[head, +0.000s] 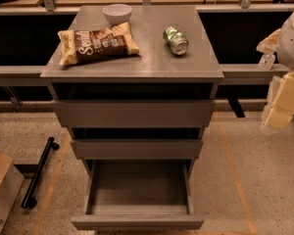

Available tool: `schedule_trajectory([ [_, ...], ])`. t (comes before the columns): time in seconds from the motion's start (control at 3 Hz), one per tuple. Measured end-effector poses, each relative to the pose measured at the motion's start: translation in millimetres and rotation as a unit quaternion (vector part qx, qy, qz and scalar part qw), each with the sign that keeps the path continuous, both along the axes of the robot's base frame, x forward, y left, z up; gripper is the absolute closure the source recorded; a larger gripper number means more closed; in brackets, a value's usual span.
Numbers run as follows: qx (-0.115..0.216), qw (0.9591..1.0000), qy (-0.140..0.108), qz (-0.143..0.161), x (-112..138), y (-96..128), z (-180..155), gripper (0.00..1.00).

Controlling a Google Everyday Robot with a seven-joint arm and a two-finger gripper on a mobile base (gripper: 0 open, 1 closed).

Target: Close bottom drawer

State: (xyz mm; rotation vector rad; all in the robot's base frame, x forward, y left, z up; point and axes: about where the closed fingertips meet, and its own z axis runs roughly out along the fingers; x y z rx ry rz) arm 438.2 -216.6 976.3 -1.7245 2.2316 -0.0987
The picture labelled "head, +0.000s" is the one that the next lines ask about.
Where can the grey drawer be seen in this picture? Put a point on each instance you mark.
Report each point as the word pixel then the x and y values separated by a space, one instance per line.
pixel 134 105
pixel 137 143
pixel 138 195

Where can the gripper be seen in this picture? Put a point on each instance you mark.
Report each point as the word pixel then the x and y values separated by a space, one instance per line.
pixel 292 43

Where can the black metal bar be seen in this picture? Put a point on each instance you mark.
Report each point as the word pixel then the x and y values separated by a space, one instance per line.
pixel 29 200

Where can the green soda can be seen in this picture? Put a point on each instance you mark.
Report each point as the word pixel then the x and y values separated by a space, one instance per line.
pixel 176 40

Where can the grey middle drawer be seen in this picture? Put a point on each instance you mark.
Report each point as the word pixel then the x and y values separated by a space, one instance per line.
pixel 137 143

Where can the white bowl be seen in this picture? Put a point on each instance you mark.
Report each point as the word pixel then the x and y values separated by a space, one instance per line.
pixel 117 13

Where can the brown chip bag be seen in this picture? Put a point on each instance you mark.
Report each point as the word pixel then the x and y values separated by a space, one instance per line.
pixel 85 46

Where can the grey top drawer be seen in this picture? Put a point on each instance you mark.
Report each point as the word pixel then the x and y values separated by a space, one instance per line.
pixel 134 105

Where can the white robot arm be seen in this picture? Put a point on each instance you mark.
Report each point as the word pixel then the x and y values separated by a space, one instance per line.
pixel 279 45

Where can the grey bottom drawer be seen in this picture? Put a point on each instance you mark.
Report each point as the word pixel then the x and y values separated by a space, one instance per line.
pixel 138 195

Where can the grey drawer cabinet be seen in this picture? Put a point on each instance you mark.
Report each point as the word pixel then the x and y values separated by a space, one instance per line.
pixel 155 62

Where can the clear sanitizer bottle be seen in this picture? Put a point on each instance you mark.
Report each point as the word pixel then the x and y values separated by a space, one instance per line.
pixel 266 62

